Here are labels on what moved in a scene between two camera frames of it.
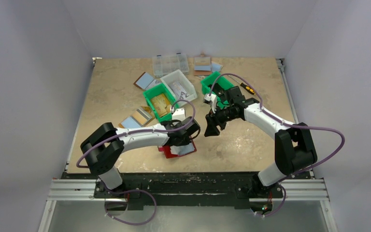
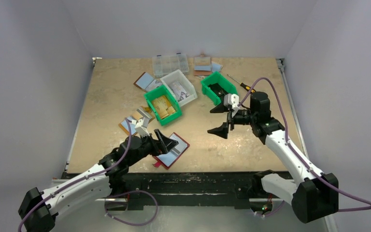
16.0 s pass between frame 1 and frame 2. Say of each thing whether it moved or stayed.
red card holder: moved
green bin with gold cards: stayed
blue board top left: stayed
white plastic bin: stayed
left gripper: moved
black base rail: stayed
